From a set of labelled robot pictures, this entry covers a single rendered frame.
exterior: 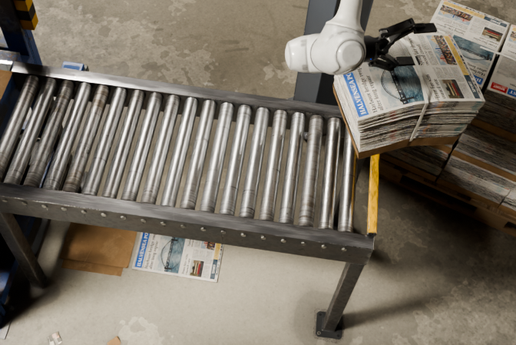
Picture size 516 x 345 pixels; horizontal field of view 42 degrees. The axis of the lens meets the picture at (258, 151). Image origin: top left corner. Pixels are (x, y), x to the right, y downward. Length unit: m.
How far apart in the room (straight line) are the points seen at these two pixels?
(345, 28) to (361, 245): 0.76
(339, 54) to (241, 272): 1.51
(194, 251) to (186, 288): 0.17
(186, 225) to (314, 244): 0.41
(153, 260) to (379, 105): 1.38
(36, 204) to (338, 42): 1.15
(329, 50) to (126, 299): 1.63
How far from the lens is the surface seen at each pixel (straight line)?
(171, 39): 3.72
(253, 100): 2.45
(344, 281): 2.43
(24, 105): 2.52
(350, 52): 1.69
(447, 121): 2.17
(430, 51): 2.20
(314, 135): 2.38
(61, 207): 2.28
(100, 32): 3.79
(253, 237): 2.19
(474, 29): 2.82
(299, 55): 1.84
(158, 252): 3.02
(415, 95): 2.05
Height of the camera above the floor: 2.74
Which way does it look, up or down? 57 degrees down
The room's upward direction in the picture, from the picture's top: 6 degrees clockwise
